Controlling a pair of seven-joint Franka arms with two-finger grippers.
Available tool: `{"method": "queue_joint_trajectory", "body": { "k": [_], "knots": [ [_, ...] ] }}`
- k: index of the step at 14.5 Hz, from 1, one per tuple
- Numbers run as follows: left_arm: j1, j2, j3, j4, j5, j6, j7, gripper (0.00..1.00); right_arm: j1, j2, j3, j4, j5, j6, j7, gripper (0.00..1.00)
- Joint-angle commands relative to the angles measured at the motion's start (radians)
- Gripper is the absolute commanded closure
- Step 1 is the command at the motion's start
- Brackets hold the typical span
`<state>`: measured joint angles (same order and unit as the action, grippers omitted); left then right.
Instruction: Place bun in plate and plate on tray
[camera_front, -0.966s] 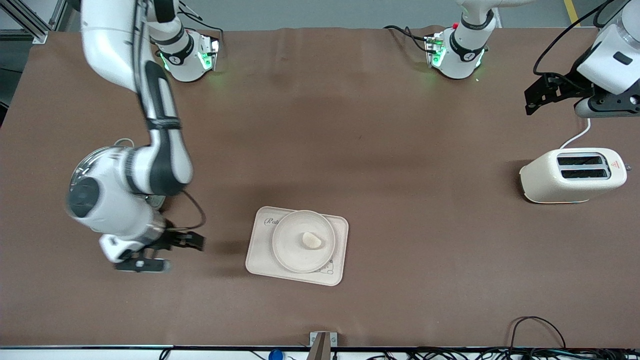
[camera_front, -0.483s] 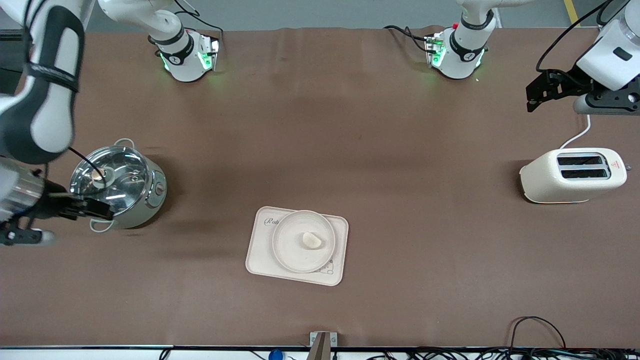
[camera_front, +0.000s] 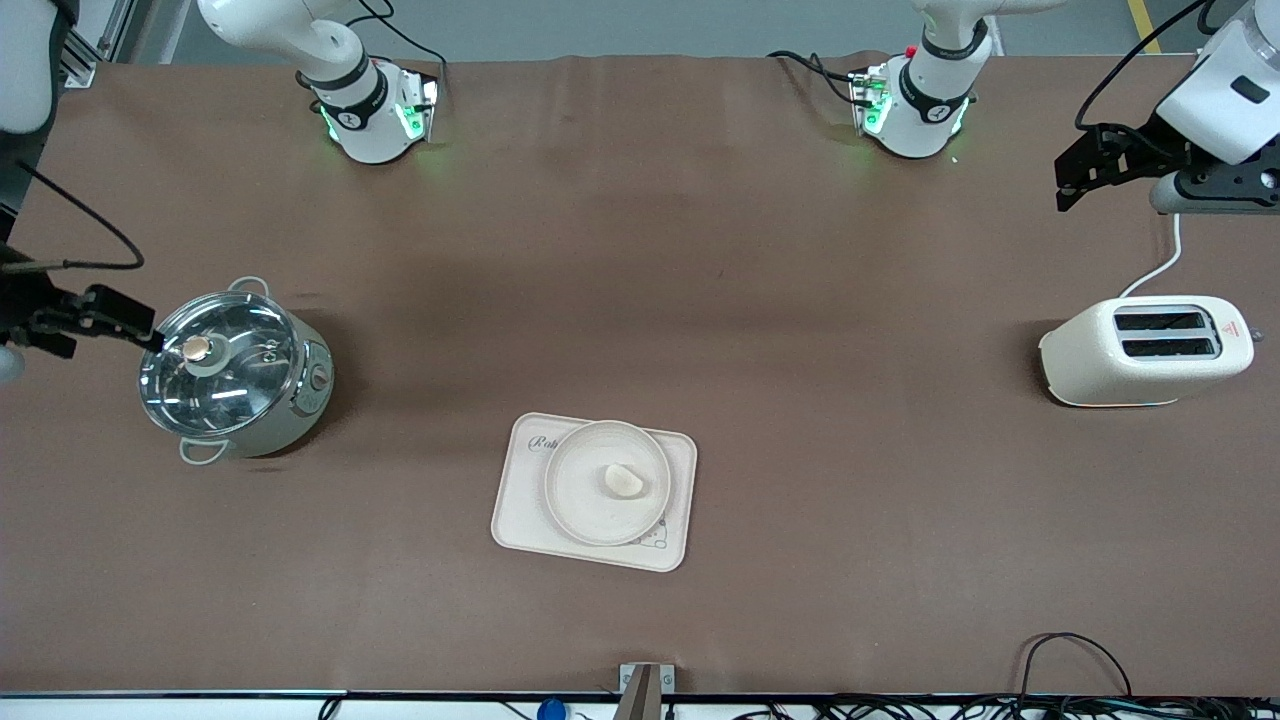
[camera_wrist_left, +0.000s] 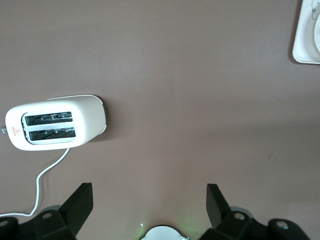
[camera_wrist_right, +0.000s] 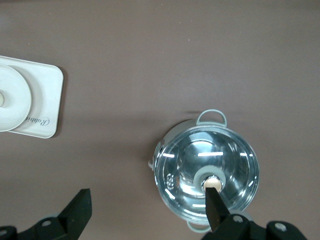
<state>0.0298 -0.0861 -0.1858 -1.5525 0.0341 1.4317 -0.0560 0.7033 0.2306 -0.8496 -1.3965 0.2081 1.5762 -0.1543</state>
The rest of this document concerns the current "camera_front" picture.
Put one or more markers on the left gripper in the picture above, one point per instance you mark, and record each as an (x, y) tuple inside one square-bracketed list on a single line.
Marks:
[(1147, 140)]

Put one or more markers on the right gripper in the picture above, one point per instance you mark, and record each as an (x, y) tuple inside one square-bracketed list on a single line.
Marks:
[(22, 303)]

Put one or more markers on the round beige plate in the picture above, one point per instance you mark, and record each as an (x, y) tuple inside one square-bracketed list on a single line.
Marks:
[(590, 500)]

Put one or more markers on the small pale bun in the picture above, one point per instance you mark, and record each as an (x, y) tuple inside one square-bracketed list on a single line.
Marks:
[(624, 481)]

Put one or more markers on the beige rabbit print tray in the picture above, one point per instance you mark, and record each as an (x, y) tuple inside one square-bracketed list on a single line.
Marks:
[(520, 520)]

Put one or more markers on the glass pot lid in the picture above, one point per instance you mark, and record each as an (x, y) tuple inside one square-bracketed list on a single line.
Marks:
[(215, 385)]

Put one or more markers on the steel electric cooking pot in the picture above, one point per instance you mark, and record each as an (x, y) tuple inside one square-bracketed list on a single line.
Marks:
[(300, 400)]

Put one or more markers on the cream two-slot toaster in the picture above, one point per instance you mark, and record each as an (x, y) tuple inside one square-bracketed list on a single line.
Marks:
[(1120, 365)]

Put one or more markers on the brown table cloth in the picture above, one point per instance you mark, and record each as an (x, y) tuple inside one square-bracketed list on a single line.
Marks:
[(900, 580)]

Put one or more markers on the small blue round object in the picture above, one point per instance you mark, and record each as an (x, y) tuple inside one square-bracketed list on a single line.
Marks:
[(551, 711)]

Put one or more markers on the aluminium frame profile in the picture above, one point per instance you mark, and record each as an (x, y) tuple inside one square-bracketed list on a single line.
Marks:
[(95, 40)]

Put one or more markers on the grey metal camera bracket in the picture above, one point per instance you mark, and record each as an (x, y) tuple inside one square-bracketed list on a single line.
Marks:
[(645, 690)]

